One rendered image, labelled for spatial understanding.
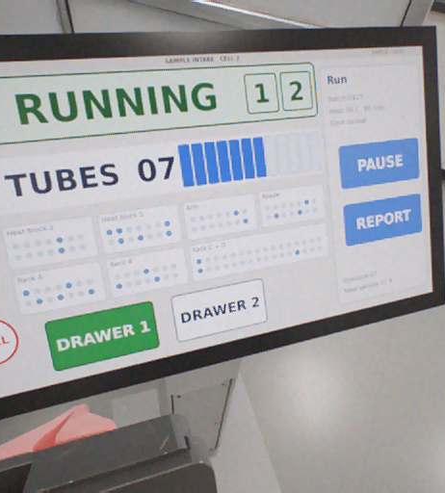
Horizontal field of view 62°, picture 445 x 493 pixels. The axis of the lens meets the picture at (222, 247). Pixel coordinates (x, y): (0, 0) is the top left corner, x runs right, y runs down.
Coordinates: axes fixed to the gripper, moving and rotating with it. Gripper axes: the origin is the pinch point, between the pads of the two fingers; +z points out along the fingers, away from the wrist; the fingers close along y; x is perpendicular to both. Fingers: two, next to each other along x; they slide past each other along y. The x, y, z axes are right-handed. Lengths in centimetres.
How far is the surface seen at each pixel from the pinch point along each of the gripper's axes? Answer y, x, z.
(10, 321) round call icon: 6.6, -2.3, 14.8
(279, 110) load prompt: -19.8, -17.6, 14.8
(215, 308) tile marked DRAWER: -11.0, 0.4, 14.8
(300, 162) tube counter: -21.5, -12.5, 14.9
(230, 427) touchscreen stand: -27, 65, 88
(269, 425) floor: -40, 69, 89
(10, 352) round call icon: 7.2, 0.4, 14.8
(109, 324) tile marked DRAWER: -1.1, -0.3, 14.8
